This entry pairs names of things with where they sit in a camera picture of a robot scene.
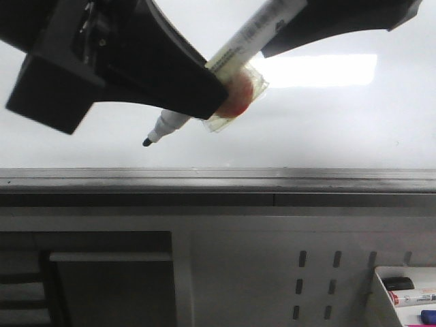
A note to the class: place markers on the blue-capped marker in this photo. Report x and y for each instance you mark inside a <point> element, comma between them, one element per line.
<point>428,317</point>

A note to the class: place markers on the black marker cap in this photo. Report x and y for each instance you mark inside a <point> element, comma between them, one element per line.
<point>398,283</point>

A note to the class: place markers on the white black-tip whiteboard marker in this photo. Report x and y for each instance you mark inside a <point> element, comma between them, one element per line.
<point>231,64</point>

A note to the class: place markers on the white shelf board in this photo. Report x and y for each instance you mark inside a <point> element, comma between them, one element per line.
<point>110,257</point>

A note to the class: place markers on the red-capped white marker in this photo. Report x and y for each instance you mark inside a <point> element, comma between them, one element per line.
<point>408,298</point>

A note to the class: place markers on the grey aluminium marker tray rail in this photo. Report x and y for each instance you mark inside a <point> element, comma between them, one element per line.
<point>214,180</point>

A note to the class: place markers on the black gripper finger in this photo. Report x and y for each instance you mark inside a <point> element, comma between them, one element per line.
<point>82,52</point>
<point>322,19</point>

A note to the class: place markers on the white slotted pegboard panel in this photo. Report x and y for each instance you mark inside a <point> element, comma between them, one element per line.
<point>290,271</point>

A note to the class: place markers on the white glossy whiteboard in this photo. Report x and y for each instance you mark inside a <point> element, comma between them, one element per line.
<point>359,100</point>

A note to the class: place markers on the white plastic marker bin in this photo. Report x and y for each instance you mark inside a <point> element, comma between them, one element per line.
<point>380,310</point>

